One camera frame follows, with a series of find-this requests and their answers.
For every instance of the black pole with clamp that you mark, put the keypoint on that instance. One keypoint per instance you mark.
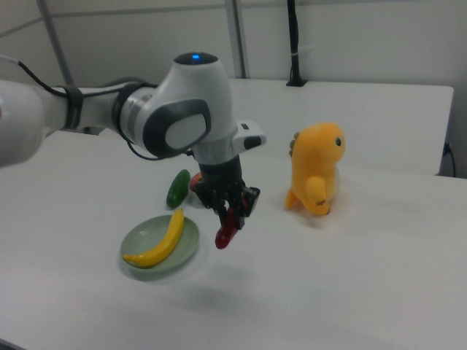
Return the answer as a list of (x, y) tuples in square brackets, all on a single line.
[(293, 36)]

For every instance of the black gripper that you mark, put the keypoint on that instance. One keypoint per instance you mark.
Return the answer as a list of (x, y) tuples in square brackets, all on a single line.
[(219, 182)]

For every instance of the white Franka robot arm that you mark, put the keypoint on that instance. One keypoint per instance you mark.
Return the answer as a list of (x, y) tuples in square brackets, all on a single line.
[(189, 91)]

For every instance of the red chili pepper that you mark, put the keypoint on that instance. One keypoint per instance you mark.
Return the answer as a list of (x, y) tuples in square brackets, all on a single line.
[(225, 237)]

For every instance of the orange plush dinosaur toy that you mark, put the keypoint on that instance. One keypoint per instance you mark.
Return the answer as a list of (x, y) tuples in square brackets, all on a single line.
[(313, 160)]

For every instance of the dark green cucumber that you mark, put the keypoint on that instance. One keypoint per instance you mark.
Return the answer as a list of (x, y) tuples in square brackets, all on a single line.
[(177, 189)]

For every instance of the yellow banana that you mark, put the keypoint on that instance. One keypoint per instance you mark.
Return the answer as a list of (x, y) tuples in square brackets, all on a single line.
[(164, 244)]

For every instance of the pale green plastic plate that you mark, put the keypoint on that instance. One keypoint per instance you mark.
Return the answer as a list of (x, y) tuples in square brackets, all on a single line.
[(146, 233)]

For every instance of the red apple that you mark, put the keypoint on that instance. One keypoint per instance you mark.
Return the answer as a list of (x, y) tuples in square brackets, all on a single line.
[(195, 181)]

